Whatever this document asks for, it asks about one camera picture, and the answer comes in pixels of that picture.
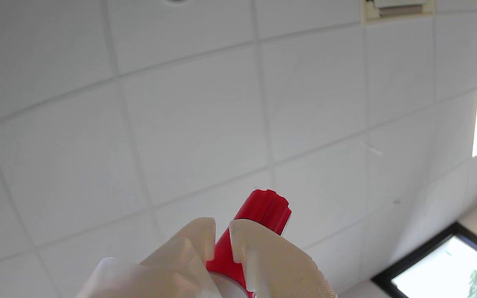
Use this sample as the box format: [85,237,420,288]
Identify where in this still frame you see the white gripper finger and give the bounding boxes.
[75,217,222,298]
[229,219,338,298]

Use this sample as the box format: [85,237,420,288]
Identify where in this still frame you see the red and white marker pen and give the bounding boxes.
[206,189,292,298]

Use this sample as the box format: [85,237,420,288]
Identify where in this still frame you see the black framed window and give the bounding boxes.
[371,222,477,298]

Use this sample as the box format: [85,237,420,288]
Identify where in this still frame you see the ceiling vent fixture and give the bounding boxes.
[361,0,436,23]

